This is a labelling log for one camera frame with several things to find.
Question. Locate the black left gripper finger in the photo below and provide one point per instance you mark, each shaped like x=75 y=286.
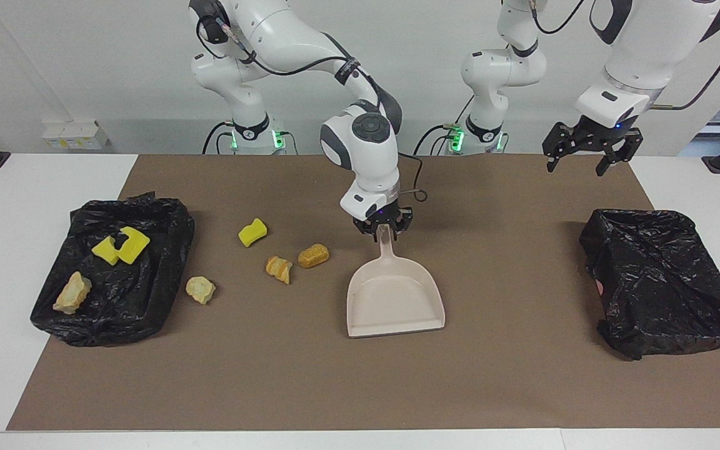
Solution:
x=627 y=147
x=561 y=137

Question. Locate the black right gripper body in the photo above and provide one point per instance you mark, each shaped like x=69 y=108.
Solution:
x=380 y=219

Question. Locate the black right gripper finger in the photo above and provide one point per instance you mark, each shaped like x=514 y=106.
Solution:
x=366 y=230
x=402 y=223

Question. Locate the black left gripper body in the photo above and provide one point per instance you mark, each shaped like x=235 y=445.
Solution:
x=597 y=132

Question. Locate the brown bread bun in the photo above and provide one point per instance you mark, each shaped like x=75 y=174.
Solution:
x=313 y=255

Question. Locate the beige plastic dustpan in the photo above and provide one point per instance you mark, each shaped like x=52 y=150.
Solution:
x=394 y=306

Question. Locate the orange striped croissant piece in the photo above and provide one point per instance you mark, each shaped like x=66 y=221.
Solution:
x=279 y=269

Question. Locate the pale bread chunk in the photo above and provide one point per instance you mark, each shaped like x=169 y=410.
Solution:
x=200 y=290

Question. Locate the notched yellow sponge piece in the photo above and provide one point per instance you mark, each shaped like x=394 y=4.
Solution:
x=135 y=247

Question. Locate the striped croissant bread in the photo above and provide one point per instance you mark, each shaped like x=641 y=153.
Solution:
x=72 y=294

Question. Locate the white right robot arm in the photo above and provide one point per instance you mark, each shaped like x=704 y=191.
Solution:
x=366 y=162

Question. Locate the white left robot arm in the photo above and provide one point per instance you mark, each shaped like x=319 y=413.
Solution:
x=504 y=69

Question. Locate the black bag lined bin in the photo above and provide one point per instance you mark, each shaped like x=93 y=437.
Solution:
x=129 y=300
x=660 y=281

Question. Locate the brown table mat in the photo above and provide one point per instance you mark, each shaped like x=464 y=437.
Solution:
x=335 y=387

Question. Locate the white power strip box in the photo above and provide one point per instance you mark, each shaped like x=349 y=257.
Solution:
x=75 y=134

